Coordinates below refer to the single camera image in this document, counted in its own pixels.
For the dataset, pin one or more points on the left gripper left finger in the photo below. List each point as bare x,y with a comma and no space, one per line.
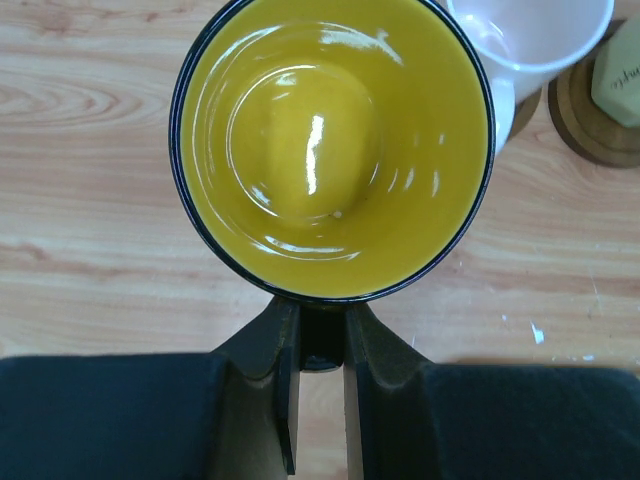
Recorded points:
226,414

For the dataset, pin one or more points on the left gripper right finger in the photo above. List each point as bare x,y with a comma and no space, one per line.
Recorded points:
410,418

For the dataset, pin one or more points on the yellow cup black handle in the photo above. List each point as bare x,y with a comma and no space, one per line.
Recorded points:
331,152

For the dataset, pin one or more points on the brown coaster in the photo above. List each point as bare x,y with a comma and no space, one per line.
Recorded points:
581,124
524,112

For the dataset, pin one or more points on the brown coaster bottom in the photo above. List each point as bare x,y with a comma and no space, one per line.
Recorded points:
581,124

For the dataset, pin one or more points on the pink translucent cup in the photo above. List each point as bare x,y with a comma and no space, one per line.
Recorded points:
524,44

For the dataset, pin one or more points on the white cup green handle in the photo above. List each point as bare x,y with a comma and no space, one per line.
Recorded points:
615,82

